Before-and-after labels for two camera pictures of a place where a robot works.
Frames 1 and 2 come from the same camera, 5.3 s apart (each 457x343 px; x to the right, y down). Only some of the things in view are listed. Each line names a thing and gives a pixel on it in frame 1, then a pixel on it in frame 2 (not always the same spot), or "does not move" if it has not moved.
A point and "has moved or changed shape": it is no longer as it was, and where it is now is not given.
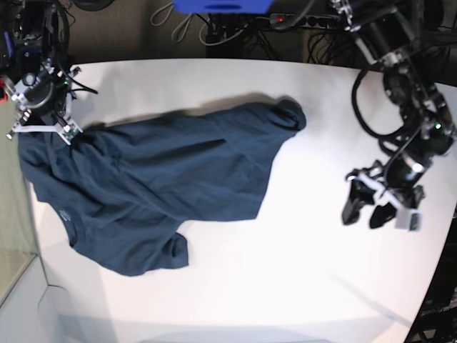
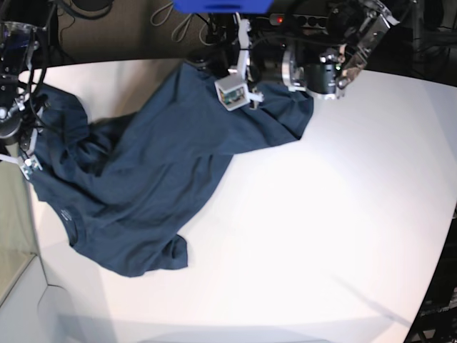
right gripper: (407, 200) to (233, 89)
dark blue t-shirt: (126, 188) has moved or changed shape
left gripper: (43, 100) to (30, 164)
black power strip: (278, 20) does not move
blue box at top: (231, 6) does not move
